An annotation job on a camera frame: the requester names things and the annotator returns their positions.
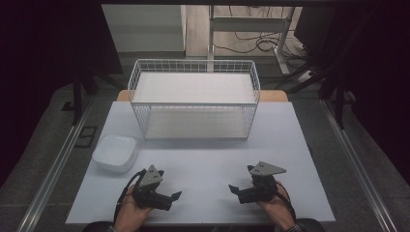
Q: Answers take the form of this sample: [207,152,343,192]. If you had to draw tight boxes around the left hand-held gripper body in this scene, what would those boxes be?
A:
[132,164,173,212]

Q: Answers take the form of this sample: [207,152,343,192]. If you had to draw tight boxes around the black floor cables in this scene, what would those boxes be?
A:
[212,5,312,71]

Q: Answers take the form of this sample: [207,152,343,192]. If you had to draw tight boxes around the white metal desk frame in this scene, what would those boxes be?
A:
[207,4,297,77]

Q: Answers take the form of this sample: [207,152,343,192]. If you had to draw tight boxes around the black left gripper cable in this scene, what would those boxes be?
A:
[112,168,148,224]

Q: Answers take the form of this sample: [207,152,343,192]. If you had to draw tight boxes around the white power strip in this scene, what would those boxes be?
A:
[295,69,314,84]

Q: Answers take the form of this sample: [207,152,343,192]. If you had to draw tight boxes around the white cabinet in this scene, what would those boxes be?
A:
[101,3,189,54]

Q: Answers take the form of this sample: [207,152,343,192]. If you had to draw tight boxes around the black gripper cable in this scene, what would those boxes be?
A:
[112,168,148,224]
[275,181,298,224]

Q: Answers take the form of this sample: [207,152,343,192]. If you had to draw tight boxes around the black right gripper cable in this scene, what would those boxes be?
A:
[275,181,298,224]

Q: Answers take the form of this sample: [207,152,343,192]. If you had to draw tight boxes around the wooden table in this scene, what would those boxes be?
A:
[116,89,289,103]

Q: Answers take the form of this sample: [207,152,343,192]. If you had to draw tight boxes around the black metal stand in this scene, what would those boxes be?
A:
[61,64,127,128]
[274,47,359,131]

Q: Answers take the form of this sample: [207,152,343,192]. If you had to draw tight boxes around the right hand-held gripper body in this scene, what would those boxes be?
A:
[237,160,287,205]

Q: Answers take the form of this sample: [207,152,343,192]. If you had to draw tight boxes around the person's left hand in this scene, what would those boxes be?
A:
[113,186,153,232]

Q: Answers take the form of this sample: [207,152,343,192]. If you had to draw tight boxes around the white wire basket shelf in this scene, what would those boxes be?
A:
[127,58,262,141]

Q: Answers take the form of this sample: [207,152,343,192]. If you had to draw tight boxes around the white square plate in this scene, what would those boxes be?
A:
[91,133,139,174]

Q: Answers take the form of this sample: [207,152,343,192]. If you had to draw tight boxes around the aluminium rail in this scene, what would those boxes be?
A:
[319,98,399,232]
[15,96,95,232]

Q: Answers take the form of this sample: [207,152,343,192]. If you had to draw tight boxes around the person's right hand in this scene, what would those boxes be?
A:
[258,184,297,232]

